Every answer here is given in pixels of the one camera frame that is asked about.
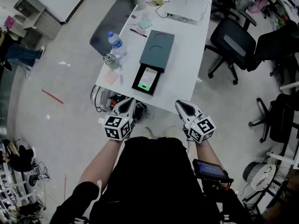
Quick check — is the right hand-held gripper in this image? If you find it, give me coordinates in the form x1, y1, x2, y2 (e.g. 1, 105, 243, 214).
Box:
175, 99, 215, 144

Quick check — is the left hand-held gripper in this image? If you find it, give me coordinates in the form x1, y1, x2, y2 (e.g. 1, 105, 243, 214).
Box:
104, 97, 137, 141

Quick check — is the clear plastic packet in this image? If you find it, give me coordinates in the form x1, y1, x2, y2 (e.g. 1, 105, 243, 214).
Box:
137, 67, 157, 90

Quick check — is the dark green drawer box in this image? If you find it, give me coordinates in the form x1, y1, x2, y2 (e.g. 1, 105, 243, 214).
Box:
131, 29, 175, 96

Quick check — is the person's left forearm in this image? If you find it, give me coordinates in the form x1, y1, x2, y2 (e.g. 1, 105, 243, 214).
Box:
78, 139, 127, 191

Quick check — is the person's right forearm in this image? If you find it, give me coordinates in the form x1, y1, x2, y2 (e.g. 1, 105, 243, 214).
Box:
195, 141, 223, 170

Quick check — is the person's right shoe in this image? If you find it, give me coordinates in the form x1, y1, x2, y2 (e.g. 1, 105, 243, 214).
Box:
163, 125, 180, 139

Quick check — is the person's shoe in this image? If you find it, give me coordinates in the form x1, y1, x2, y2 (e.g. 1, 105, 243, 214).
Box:
163, 125, 180, 139
143, 127, 156, 140

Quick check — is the grey domed device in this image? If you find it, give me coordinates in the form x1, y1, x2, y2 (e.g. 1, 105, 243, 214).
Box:
90, 84, 113, 113

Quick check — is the pink sticky note pad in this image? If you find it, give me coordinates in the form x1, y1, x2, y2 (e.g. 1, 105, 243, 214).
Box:
104, 70, 119, 85

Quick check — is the person's left shoe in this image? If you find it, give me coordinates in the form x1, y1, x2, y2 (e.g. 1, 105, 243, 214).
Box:
143, 127, 156, 140

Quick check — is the small glass jar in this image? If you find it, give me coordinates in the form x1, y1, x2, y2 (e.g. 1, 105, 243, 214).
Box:
102, 52, 120, 70

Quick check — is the clear plastic water bottle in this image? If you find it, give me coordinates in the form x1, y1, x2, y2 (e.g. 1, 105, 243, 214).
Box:
107, 31, 128, 59

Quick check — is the red floor strip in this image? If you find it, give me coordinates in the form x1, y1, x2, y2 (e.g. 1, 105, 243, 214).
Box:
42, 86, 64, 105

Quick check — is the black pen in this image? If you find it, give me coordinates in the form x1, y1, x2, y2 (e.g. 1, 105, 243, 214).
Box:
129, 28, 148, 37

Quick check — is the person's black clothing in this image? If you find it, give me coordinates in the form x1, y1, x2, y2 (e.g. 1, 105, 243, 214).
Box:
50, 136, 252, 224

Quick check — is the black office chair grey patch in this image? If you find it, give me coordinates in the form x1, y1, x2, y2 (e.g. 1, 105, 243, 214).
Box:
205, 9, 299, 85

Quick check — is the dark grey desk panel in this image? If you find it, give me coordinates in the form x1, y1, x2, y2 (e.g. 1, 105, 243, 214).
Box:
90, 0, 138, 56

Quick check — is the green sticky note pad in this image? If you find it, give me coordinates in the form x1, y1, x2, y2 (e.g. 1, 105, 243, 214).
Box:
137, 19, 152, 29

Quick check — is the grey trash bin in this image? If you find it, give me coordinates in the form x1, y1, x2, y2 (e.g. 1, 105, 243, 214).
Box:
242, 161, 278, 191

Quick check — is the white laptop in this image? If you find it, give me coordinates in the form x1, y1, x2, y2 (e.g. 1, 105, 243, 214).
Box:
165, 0, 208, 22

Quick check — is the grey shelf cabinet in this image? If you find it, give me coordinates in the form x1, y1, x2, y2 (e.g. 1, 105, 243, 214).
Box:
14, 0, 63, 49

